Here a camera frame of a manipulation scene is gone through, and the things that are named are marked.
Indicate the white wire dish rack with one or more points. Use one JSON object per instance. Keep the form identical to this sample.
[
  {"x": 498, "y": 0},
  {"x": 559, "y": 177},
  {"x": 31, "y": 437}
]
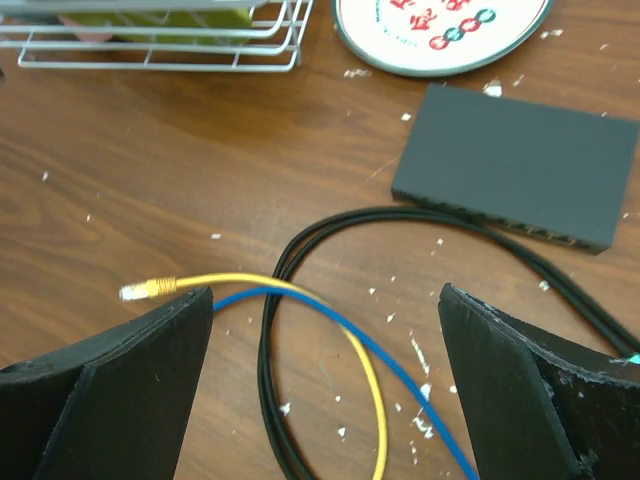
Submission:
[{"x": 273, "y": 44}]

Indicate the pink cup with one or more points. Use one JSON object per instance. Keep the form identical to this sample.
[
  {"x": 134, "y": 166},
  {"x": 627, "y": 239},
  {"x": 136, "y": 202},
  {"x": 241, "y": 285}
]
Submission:
[{"x": 82, "y": 33}]

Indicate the black network switch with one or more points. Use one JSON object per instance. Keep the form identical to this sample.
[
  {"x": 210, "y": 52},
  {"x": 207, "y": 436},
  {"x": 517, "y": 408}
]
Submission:
[{"x": 546, "y": 171}]

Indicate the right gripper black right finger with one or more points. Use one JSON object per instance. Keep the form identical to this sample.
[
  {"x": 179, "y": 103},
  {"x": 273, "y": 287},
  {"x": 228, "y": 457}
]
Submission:
[{"x": 538, "y": 406}]

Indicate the green plate in rack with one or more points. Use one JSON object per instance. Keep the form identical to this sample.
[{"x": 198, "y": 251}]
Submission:
[{"x": 230, "y": 19}]

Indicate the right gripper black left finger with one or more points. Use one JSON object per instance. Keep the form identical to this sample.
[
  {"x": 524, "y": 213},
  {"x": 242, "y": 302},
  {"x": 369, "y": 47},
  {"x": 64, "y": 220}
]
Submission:
[{"x": 113, "y": 406}]

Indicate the white round printed plate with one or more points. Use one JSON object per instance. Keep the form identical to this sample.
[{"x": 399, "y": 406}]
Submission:
[{"x": 436, "y": 38}]

